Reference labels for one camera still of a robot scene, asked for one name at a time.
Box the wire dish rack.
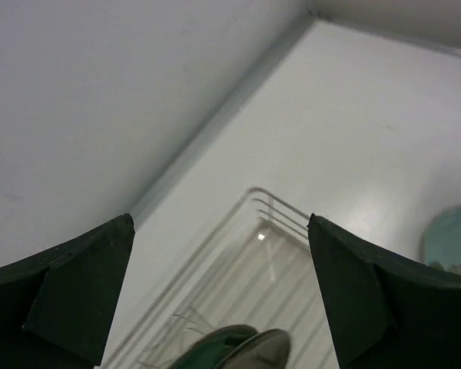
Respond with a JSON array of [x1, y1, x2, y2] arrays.
[[106, 188, 338, 368]]

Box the brown round plate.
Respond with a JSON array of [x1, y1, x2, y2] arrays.
[[220, 329, 292, 369]]

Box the small green floral plate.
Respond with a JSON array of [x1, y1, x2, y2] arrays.
[[170, 324, 258, 369]]

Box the aluminium table frame rail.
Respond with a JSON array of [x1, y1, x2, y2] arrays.
[[133, 18, 461, 228]]

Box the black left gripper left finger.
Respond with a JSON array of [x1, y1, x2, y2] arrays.
[[0, 214, 135, 368]]

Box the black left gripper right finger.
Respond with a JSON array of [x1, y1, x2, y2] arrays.
[[308, 214, 461, 368]]

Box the large green floral plate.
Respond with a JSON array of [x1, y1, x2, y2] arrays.
[[421, 205, 461, 275]]

